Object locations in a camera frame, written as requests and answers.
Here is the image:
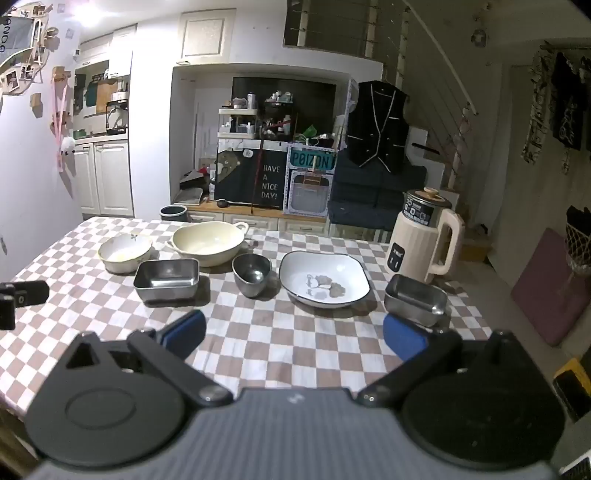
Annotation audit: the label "white metal rack box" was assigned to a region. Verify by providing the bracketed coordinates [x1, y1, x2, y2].
[284, 145, 336, 217]

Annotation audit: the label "yellow black box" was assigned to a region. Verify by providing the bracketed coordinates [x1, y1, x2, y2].
[553, 357, 591, 422]

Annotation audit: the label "hanging dark clothes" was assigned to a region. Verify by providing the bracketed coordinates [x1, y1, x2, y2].
[522, 46, 591, 164]

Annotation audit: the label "cream two-handled bowl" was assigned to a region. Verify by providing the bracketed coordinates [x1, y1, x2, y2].
[165, 220, 250, 267]

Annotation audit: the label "white tiered storage rack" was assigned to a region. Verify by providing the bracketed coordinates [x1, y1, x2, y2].
[218, 107, 259, 139]

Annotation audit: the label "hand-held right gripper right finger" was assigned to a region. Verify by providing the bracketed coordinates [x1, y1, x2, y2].
[355, 314, 536, 409]

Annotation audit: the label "white kitchen cabinets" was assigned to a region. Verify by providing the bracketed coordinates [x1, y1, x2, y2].
[69, 25, 136, 220]

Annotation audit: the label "cream electric kettle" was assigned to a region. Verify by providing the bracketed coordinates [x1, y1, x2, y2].
[387, 187, 465, 284]

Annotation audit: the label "black chalkboard sign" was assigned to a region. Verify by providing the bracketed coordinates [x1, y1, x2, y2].
[215, 141, 289, 210]

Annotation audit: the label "wooden low drawer cabinet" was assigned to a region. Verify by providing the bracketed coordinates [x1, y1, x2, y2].
[187, 203, 331, 237]

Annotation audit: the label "purple cushion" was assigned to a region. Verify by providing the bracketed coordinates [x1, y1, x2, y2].
[510, 227, 591, 348]

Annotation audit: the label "coffee machine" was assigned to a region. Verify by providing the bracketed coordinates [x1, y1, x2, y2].
[105, 90, 130, 136]

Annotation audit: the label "white plate dark rim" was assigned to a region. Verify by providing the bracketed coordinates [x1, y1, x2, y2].
[279, 250, 371, 309]

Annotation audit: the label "round steel bowl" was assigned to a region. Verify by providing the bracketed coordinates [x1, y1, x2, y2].
[232, 253, 273, 298]

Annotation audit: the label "wooden wall photo display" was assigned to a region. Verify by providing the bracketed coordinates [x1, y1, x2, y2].
[0, 0, 62, 99]

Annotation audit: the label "stair railing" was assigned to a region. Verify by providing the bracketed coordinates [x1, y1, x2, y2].
[369, 0, 479, 188]

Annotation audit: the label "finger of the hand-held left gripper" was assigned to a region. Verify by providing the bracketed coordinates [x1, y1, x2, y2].
[13, 280, 51, 306]

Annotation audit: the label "steel rectangular container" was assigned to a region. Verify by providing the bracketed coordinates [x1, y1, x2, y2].
[133, 258, 200, 303]
[384, 274, 448, 328]

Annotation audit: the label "black vest white trim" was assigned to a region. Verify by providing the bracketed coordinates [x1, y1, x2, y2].
[346, 80, 409, 174]

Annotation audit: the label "white floral bowl yellow rim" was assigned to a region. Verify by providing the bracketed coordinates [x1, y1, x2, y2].
[98, 232, 154, 274]

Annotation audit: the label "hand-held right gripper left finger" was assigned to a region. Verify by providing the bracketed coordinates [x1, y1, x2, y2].
[55, 309, 234, 409]

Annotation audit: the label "pink wall ribbon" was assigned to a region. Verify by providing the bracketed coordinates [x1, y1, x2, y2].
[50, 66, 78, 174]

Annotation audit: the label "teal plate sign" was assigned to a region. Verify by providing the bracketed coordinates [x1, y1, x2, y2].
[288, 152, 335, 172]

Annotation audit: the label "net basket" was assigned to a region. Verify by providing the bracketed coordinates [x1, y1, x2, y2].
[566, 205, 591, 274]

